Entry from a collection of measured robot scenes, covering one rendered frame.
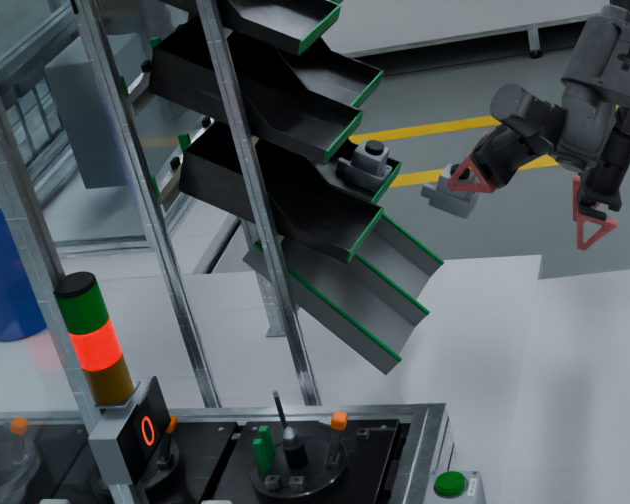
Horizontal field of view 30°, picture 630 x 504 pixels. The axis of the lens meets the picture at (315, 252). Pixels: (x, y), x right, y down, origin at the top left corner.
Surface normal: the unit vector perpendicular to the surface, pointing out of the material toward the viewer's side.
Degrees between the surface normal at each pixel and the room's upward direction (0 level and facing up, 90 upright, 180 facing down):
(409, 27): 90
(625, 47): 48
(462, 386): 0
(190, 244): 0
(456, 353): 0
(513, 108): 43
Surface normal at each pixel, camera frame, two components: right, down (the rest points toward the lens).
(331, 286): 0.48, -0.58
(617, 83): -0.33, -0.19
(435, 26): -0.13, 0.50
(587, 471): -0.21, -0.86
